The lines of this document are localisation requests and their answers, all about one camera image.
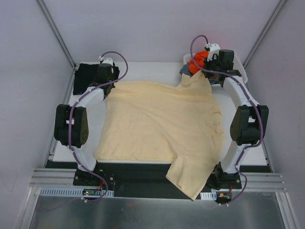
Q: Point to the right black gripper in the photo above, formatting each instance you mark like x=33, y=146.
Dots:
x=215, y=78

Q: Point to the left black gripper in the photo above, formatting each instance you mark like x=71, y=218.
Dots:
x=108, y=87

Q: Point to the cream yellow t shirt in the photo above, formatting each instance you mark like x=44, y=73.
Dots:
x=154, y=122

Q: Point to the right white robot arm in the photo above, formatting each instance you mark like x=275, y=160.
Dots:
x=248, y=126

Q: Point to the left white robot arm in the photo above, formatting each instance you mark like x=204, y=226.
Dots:
x=78, y=125

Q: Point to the white plastic basket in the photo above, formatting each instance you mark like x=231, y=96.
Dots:
x=237, y=65

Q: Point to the folded black t shirt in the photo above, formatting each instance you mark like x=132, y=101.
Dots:
x=83, y=77

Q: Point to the orange t shirt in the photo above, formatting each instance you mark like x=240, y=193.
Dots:
x=199, y=58

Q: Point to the grey blue t shirt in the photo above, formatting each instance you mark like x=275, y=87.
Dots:
x=185, y=70

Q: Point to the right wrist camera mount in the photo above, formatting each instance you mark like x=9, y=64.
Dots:
x=213, y=50

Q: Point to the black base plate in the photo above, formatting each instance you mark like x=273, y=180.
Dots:
x=129, y=180

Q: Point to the right white cable duct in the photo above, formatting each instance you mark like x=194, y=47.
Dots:
x=208, y=196

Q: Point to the white cable duct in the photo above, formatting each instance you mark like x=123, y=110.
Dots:
x=74, y=192
x=208, y=196

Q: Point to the left white cable duct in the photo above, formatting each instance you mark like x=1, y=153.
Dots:
x=74, y=192

